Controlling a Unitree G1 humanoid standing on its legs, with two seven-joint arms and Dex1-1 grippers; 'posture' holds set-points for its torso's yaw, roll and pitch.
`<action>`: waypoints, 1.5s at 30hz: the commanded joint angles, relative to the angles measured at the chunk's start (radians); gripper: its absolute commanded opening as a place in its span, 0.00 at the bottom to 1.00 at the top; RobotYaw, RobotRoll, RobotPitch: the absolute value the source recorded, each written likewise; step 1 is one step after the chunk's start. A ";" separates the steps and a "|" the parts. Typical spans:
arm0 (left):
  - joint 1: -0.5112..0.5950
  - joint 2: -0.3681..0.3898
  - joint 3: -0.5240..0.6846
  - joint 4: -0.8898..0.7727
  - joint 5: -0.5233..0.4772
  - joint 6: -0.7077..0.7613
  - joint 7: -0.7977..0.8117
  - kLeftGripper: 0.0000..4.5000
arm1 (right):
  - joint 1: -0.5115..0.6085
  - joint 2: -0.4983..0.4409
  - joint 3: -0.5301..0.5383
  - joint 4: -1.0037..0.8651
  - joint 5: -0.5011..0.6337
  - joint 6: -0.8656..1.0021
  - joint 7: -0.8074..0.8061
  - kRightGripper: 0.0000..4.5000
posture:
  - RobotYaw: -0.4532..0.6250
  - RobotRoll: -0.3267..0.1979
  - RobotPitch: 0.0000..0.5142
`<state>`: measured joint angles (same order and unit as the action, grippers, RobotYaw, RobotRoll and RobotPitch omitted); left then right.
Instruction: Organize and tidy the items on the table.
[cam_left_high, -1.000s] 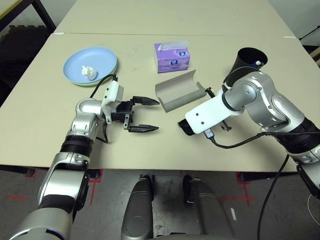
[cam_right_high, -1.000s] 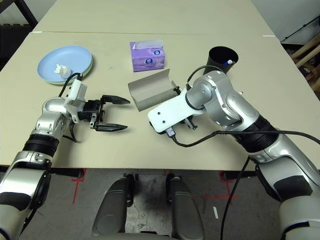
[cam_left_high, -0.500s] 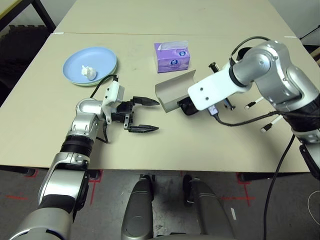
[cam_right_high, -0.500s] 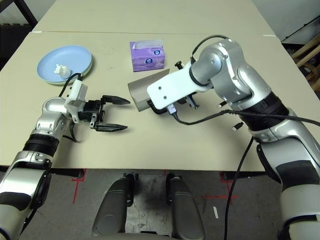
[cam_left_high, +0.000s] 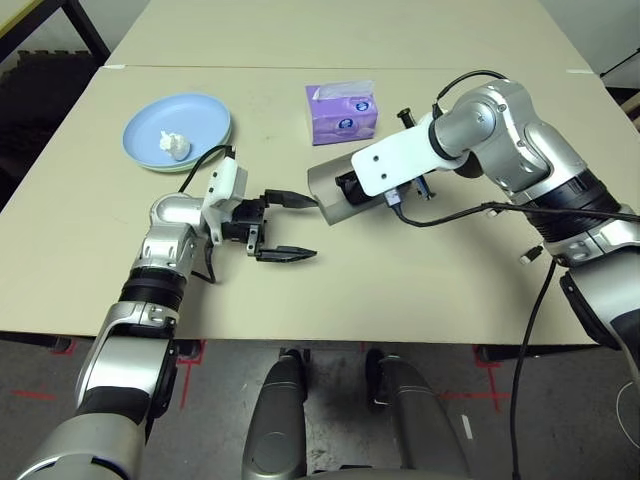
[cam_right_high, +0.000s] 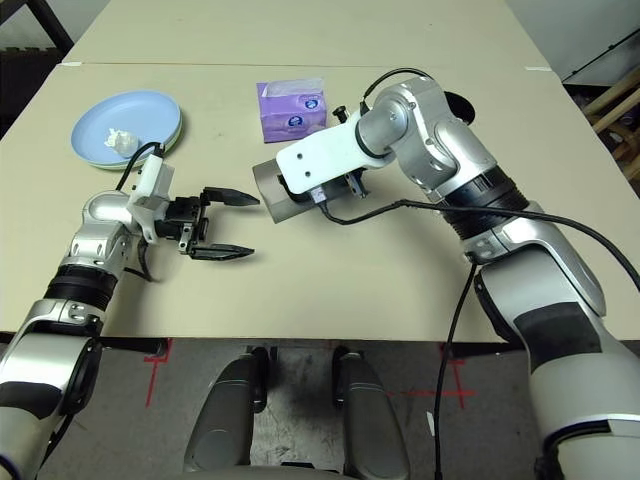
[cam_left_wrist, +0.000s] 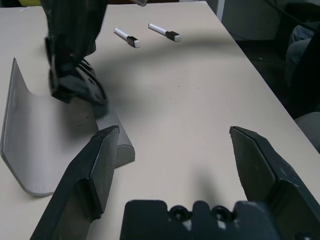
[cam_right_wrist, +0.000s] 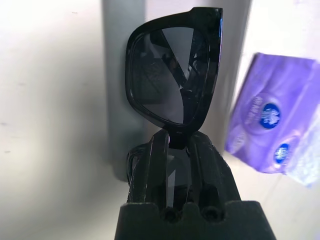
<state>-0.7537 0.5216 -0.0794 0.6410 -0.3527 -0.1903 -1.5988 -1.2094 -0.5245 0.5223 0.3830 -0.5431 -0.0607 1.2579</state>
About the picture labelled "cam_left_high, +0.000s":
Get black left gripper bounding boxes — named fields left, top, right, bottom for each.
left=222, top=188, right=320, bottom=265

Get grey glasses case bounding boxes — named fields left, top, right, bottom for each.
left=306, top=149, right=396, bottom=227

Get white tissue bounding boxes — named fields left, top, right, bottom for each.
left=158, top=130, right=192, bottom=161

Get blue plastic plate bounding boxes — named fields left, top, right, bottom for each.
left=122, top=93, right=232, bottom=169

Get purple tissue box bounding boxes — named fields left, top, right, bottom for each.
left=304, top=79, right=380, bottom=147

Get grey left robot leg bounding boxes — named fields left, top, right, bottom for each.
left=242, top=347, right=311, bottom=480

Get grey robot leg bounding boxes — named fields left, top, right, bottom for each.
left=242, top=347, right=311, bottom=480
left=364, top=348, right=471, bottom=476

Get grey right robot leg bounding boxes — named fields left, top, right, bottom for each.
left=364, top=348, right=471, bottom=476

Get grey robot pelvis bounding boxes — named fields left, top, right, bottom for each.
left=304, top=464, right=416, bottom=480

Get black foam floor mats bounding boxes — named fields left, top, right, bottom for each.
left=0, top=49, right=101, bottom=166

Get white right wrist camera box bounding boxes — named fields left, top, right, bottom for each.
left=351, top=112, right=469, bottom=197

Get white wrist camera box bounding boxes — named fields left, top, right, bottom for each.
left=202, top=154, right=250, bottom=246
left=351, top=112, right=469, bottom=197

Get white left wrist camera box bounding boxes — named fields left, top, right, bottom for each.
left=202, top=154, right=250, bottom=246

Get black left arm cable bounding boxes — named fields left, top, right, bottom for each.
left=177, top=144, right=236, bottom=285

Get wooden furniture frame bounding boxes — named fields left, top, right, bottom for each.
left=619, top=89, right=640, bottom=131

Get black frame wooden table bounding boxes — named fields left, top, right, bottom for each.
left=0, top=0, right=111, bottom=64

